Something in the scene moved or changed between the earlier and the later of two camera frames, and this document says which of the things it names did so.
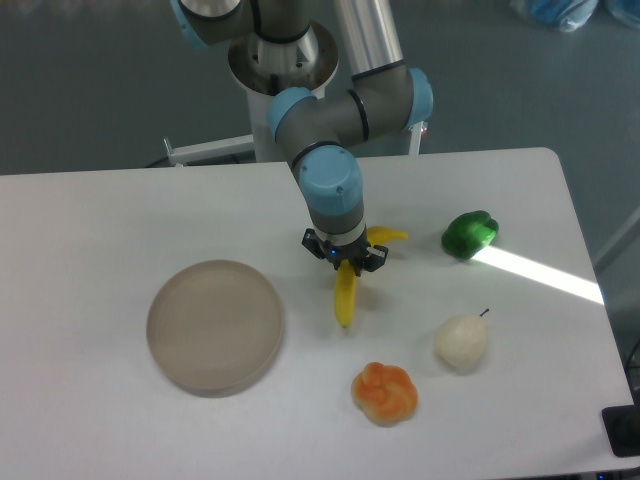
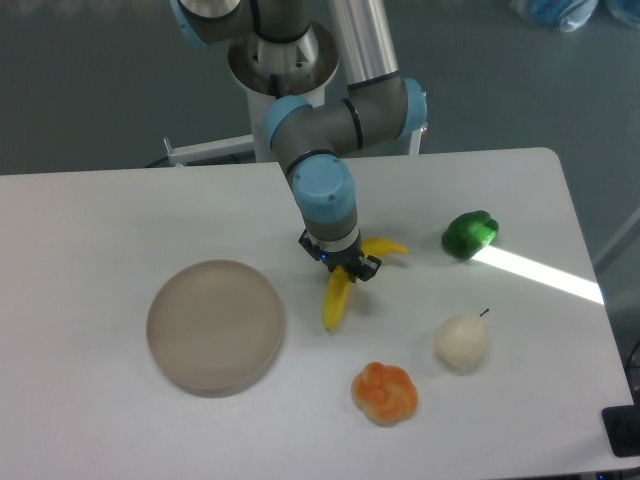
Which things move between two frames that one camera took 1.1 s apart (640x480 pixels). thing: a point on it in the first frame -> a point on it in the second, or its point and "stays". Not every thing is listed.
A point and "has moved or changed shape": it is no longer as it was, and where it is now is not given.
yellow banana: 346,275 has moved or changed shape
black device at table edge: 622,426 stays
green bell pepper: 467,235 stays
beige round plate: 214,327 stays
